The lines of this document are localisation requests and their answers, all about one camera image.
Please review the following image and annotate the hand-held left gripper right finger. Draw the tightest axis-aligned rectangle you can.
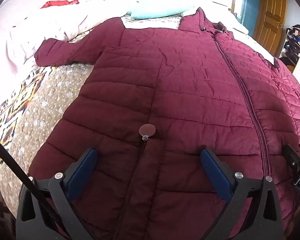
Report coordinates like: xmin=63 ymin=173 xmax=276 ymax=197
xmin=200 ymin=149 xmax=283 ymax=240

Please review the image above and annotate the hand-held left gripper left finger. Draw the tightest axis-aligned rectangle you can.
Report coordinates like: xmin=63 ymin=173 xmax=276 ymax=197
xmin=16 ymin=148 xmax=98 ymax=240

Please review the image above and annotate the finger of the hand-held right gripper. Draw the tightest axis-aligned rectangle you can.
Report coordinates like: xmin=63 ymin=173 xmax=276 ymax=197
xmin=282 ymin=144 xmax=300 ymax=173

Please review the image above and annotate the maroon quilted puffer coat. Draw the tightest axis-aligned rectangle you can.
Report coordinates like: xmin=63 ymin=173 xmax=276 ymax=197
xmin=34 ymin=7 xmax=300 ymax=240

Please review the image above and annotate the geometric patterned fleece blanket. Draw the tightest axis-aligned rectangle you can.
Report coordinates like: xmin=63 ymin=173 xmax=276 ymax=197
xmin=0 ymin=14 xmax=183 ymax=167

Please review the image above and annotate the cluttered shelf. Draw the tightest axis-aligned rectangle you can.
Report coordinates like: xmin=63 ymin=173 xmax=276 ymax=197
xmin=280 ymin=24 xmax=300 ymax=68

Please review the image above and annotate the wooden door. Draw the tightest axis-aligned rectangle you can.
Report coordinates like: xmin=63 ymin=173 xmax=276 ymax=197
xmin=252 ymin=0 xmax=288 ymax=55

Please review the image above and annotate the white duvet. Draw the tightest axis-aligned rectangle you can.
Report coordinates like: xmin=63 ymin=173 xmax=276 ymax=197
xmin=0 ymin=0 xmax=130 ymax=115

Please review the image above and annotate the blue glass door panel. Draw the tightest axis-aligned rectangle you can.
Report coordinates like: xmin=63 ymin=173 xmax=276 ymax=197
xmin=236 ymin=0 xmax=260 ymax=37

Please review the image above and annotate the teal pillow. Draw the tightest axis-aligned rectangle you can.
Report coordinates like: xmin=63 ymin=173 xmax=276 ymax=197
xmin=127 ymin=5 xmax=194 ymax=20

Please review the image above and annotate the red cloth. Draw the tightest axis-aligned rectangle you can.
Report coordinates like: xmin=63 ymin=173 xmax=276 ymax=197
xmin=41 ymin=0 xmax=80 ymax=9

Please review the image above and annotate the black cable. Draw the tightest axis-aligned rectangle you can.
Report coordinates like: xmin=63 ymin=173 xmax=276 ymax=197
xmin=0 ymin=134 xmax=65 ymax=233

